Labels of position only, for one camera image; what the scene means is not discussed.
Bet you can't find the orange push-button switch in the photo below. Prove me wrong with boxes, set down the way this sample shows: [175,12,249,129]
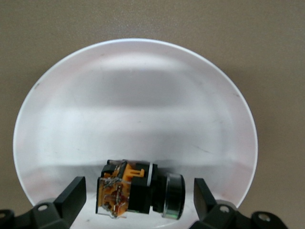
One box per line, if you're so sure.
[95,159,186,220]

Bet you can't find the pink round plate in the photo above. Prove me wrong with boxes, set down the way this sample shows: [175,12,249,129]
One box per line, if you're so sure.
[13,39,259,229]

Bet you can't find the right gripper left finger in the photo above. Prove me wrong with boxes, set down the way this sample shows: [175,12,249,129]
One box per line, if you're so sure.
[0,176,87,229]

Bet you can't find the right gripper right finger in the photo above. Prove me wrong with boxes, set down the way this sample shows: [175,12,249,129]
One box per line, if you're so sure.
[190,177,305,229]

